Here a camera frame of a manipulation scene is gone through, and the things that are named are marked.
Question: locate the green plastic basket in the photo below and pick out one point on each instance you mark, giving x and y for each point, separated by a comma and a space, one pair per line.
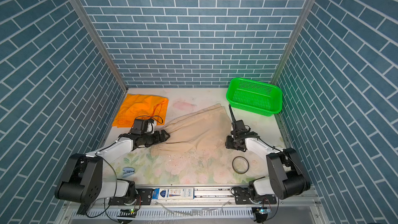
255, 97

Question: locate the black folded tool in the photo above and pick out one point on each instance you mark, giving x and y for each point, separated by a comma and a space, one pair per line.
83, 209

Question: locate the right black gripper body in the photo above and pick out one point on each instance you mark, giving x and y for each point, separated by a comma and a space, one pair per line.
231, 142

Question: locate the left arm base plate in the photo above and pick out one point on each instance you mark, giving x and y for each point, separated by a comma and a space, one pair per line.
142, 197

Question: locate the white slotted cable duct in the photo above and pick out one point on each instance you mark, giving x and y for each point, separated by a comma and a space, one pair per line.
175, 213

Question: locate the aluminium front rail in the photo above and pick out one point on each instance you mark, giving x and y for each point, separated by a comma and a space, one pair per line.
214, 196

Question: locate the beige shorts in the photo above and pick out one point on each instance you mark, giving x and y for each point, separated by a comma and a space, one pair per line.
206, 129

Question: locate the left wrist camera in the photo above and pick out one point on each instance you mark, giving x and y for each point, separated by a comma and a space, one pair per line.
151, 126

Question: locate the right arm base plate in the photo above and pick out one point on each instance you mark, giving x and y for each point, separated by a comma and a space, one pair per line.
242, 197

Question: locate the blue white small clip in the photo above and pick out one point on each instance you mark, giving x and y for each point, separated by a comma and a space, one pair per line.
127, 171

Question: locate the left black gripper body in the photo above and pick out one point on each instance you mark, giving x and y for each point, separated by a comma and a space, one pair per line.
149, 139

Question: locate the orange shorts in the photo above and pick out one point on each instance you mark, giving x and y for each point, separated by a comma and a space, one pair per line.
141, 107

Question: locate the white blue paper box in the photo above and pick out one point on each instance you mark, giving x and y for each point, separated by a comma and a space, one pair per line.
181, 193

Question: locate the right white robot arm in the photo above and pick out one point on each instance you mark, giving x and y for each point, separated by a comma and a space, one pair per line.
286, 175

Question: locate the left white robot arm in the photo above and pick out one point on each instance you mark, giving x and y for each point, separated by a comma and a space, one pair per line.
82, 178

